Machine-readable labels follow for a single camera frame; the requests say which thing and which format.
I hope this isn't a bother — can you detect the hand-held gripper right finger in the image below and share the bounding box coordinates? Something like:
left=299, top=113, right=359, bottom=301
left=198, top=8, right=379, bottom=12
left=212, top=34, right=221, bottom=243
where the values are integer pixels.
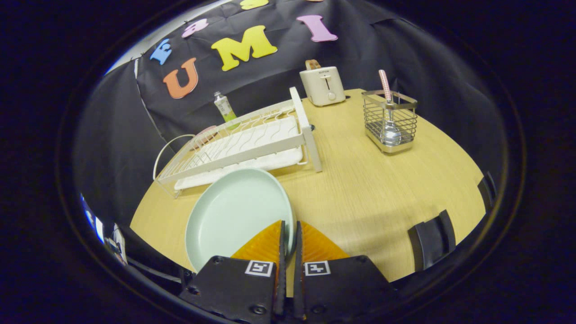
left=293, top=220, right=399, bottom=324

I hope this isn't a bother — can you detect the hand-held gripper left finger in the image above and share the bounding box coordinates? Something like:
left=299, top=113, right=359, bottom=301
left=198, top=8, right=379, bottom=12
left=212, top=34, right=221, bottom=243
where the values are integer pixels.
left=179, top=220, right=287, bottom=324

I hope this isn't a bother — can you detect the light green plate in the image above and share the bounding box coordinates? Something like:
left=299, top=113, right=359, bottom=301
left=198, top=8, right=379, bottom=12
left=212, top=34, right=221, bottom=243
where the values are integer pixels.
left=185, top=168, right=295, bottom=273

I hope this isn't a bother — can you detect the white dish rack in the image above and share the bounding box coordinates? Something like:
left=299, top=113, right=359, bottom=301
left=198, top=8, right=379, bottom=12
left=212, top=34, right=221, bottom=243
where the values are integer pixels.
left=153, top=87, right=323, bottom=198

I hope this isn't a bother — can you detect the metal wire basket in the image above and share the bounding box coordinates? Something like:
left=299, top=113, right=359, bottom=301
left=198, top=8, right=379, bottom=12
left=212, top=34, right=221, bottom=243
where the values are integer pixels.
left=361, top=90, right=418, bottom=154

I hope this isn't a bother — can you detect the red checked handle spoon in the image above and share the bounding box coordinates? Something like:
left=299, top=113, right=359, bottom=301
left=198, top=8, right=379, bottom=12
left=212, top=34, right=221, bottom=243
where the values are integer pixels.
left=378, top=69, right=402, bottom=147

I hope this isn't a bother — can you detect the pink plate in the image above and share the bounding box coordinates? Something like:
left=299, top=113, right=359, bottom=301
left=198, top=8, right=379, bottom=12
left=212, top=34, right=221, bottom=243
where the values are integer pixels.
left=193, top=125, right=219, bottom=144

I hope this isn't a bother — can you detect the black table clamp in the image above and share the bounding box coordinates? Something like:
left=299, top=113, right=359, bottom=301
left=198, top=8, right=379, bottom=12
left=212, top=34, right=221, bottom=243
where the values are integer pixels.
left=407, top=209, right=456, bottom=272
left=477, top=171, right=498, bottom=212

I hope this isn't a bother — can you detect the clear bottle green label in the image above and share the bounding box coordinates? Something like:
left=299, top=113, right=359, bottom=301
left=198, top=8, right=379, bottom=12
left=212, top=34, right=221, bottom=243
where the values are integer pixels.
left=213, top=91, right=238, bottom=124

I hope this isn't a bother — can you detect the white toaster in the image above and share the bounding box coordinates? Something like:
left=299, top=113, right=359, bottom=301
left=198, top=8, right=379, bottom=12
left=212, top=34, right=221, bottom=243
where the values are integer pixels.
left=299, top=66, right=346, bottom=107

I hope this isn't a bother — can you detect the black backdrop cloth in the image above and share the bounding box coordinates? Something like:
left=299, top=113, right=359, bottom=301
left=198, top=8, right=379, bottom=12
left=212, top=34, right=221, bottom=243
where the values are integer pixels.
left=72, top=0, right=504, bottom=225

